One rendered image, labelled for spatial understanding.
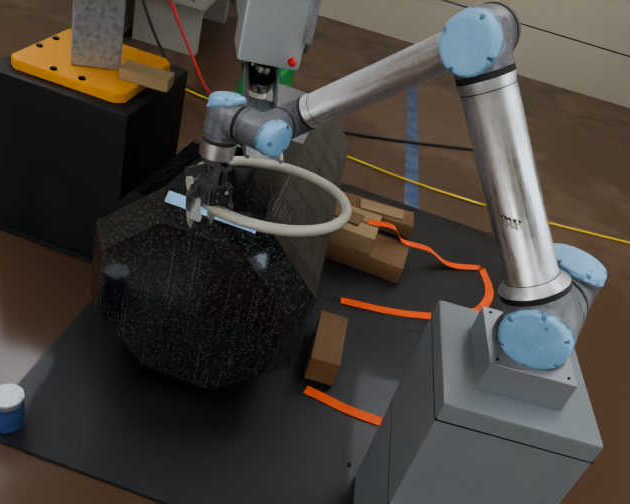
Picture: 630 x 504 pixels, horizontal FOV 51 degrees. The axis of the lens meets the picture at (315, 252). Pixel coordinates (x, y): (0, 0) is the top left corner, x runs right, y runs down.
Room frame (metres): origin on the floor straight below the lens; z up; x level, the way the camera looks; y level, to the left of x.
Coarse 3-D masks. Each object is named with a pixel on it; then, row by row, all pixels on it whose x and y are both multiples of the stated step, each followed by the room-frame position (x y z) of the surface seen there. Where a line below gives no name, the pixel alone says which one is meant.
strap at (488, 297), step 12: (432, 252) 2.96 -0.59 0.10; (456, 264) 3.05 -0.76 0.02; (468, 264) 3.09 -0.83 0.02; (492, 288) 2.93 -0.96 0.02; (348, 300) 2.46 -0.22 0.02; (384, 312) 2.45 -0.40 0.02; (396, 312) 2.48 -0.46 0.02; (408, 312) 2.51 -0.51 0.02; (420, 312) 2.54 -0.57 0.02; (312, 396) 1.81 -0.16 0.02; (324, 396) 1.82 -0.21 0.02; (336, 408) 1.78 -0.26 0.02; (348, 408) 1.80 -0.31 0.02; (372, 420) 1.78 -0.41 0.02
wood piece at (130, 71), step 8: (128, 64) 2.46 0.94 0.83; (136, 64) 2.49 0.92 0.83; (144, 64) 2.51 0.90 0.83; (120, 72) 2.41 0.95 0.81; (128, 72) 2.41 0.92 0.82; (136, 72) 2.41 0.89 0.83; (144, 72) 2.43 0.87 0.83; (152, 72) 2.46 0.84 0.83; (160, 72) 2.48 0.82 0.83; (168, 72) 2.50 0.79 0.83; (128, 80) 2.41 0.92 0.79; (136, 80) 2.41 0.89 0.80; (144, 80) 2.42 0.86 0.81; (152, 80) 2.42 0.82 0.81; (160, 80) 2.42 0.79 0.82; (168, 80) 2.43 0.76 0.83; (152, 88) 2.42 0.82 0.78; (160, 88) 2.42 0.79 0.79; (168, 88) 2.44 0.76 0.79
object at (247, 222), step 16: (240, 160) 1.82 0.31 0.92; (256, 160) 1.85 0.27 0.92; (272, 160) 1.88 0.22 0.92; (304, 176) 1.85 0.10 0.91; (320, 176) 1.85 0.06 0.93; (336, 192) 1.77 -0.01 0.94; (208, 208) 1.44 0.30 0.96; (224, 208) 1.44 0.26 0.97; (240, 224) 1.41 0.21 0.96; (256, 224) 1.41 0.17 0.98; (272, 224) 1.43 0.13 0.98; (320, 224) 1.50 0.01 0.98; (336, 224) 1.54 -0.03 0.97
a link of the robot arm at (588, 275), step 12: (564, 252) 1.34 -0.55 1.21; (576, 252) 1.36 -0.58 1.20; (564, 264) 1.27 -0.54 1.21; (576, 264) 1.29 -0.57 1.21; (588, 264) 1.31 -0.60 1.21; (600, 264) 1.34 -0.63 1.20; (576, 276) 1.25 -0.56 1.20; (588, 276) 1.26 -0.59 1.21; (600, 276) 1.27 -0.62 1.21; (588, 288) 1.26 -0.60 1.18; (600, 288) 1.29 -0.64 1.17; (588, 300) 1.24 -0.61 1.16
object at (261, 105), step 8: (248, 72) 2.24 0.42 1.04; (248, 80) 2.20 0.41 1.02; (248, 88) 2.16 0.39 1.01; (272, 88) 2.28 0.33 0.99; (248, 96) 2.11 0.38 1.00; (248, 104) 2.07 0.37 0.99; (256, 104) 2.15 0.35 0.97; (264, 104) 2.17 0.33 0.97; (272, 104) 2.19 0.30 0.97; (248, 152) 1.85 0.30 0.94; (256, 152) 1.92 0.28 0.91; (280, 160) 1.87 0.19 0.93; (264, 168) 1.87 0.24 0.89
